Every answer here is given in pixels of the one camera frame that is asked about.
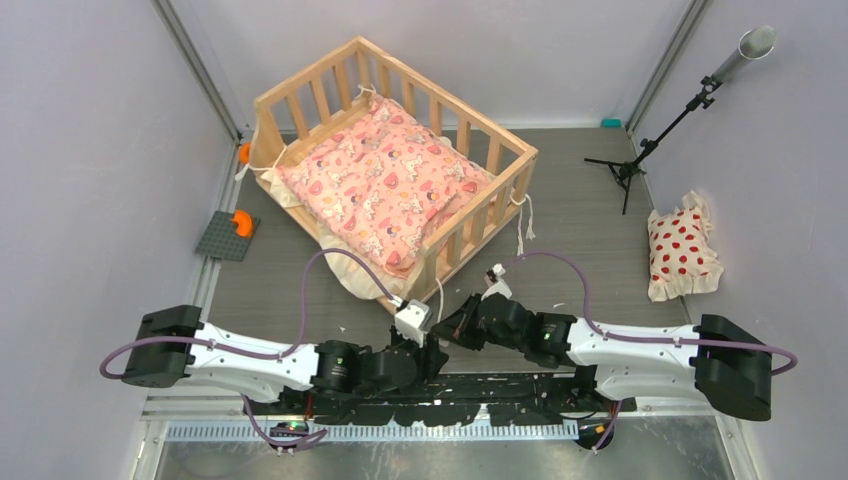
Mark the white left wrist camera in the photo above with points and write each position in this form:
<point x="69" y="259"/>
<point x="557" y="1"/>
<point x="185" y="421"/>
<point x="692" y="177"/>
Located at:
<point x="409" y="319"/>

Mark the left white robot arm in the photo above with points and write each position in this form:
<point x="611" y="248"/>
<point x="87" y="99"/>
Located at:
<point x="173" y="346"/>

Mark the grey building block plate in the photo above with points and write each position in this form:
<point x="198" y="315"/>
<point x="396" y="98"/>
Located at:
<point x="219" y="240"/>

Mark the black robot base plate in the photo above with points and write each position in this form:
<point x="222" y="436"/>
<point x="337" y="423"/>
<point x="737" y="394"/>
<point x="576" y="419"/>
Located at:
<point x="510" y="399"/>

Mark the orange and green toy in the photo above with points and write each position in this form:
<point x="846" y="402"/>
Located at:
<point x="244" y="153"/>

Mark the small teal block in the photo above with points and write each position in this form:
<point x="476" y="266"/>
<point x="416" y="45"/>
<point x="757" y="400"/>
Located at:
<point x="611" y="123"/>

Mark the white strawberry print pillow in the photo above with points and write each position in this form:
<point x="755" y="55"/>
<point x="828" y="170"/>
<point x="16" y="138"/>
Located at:
<point x="681" y="261"/>

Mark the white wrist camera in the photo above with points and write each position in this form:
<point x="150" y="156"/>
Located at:
<point x="496" y="285"/>
<point x="409" y="319"/>

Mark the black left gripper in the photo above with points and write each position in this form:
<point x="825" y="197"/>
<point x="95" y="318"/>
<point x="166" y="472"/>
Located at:
<point x="429" y="358"/>

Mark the microphone on black stand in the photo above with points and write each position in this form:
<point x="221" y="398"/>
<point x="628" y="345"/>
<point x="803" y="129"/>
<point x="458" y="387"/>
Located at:
<point x="753" y="45"/>

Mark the wooden slatted pet bed frame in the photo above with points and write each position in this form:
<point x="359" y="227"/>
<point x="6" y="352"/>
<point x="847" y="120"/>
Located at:
<point x="317" y="102"/>

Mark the orange arch toy block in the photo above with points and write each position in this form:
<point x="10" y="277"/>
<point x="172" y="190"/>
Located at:
<point x="243" y="224"/>

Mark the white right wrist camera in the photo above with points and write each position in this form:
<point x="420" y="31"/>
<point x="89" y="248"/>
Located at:
<point x="496" y="285"/>

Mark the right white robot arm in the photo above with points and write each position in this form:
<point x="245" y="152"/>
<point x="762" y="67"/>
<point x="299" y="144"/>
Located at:
<point x="715" y="362"/>

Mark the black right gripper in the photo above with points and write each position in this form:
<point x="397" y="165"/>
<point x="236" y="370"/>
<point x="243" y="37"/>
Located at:
<point x="459" y="326"/>

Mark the pink unicorn print cushion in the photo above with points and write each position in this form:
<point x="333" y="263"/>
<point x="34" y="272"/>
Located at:
<point x="372" y="193"/>

